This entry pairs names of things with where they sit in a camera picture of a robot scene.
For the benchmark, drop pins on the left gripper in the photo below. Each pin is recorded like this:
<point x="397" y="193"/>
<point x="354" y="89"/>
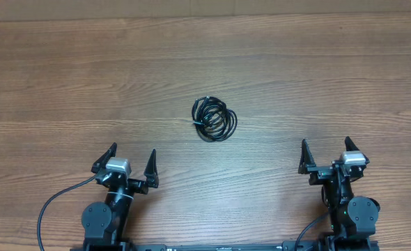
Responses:
<point x="140" y="186"/>

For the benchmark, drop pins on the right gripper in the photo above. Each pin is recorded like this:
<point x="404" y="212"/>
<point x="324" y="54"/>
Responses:
<point x="319" y="173"/>

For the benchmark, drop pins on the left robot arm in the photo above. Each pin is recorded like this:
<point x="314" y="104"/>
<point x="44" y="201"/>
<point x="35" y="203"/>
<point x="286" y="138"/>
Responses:
<point x="104" y="222"/>

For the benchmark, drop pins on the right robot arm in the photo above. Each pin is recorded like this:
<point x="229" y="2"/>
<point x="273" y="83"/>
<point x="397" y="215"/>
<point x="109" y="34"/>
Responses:
<point x="352" y="218"/>

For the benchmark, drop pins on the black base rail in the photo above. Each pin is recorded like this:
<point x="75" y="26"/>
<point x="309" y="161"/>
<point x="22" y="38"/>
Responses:
<point x="285" y="246"/>

